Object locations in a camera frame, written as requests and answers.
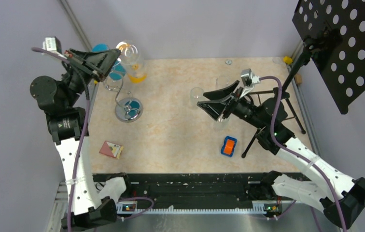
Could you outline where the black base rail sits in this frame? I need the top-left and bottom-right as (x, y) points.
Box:
(93, 172), (298, 212)

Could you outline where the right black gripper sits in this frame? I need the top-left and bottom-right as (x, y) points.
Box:
(197, 80), (267, 130)

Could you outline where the chrome wine glass rack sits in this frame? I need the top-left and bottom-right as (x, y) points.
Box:
(99, 44), (144, 123)

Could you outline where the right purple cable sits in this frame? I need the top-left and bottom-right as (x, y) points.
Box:
(258, 75), (348, 232)

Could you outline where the yellow wine glass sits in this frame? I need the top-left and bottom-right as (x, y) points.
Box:
(115, 43), (148, 85)

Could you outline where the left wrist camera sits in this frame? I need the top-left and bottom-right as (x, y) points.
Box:
(42, 37), (62, 53)

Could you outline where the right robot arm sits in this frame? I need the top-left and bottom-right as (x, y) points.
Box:
(197, 79), (365, 231)

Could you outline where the clear ribbed short glass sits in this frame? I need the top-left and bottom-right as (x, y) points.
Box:
(190, 87), (204, 108)

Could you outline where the black perforated music stand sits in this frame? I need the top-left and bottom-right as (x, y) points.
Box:
(240, 0), (365, 159)

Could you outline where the blue wine glass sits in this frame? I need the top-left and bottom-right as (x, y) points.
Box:
(91, 43), (127, 82)

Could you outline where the blue orange toy car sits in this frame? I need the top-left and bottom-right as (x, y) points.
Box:
(220, 136), (237, 157)

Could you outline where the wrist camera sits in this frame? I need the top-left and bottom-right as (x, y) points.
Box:
(42, 37), (62, 53)
(240, 68), (261, 98)

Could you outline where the pink card box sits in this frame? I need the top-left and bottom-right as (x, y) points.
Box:
(99, 141), (124, 159)

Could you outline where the yellow corner clip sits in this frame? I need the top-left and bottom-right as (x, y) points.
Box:
(282, 56), (293, 65)

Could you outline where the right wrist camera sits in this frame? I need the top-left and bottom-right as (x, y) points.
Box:
(240, 68), (261, 98)

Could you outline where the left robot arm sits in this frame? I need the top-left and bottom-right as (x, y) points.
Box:
(30, 48), (121, 232)

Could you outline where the clear flute wine glass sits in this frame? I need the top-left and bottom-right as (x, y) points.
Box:
(215, 76), (231, 94)

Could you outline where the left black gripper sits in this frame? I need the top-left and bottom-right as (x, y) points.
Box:
(61, 47), (122, 106)

